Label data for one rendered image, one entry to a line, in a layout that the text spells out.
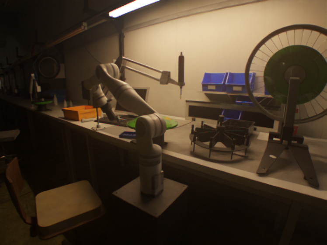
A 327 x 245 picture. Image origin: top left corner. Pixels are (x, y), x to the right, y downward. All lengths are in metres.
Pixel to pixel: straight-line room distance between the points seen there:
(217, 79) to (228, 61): 0.19
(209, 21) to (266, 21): 0.53
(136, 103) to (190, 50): 1.32
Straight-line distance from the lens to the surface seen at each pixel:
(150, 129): 0.62
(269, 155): 0.95
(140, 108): 0.73
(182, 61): 1.12
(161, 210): 0.69
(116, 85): 0.80
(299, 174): 0.96
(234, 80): 1.72
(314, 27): 1.14
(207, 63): 1.84
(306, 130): 1.72
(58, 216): 1.13
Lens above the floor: 1.30
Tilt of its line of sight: 13 degrees down
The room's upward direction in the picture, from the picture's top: straight up
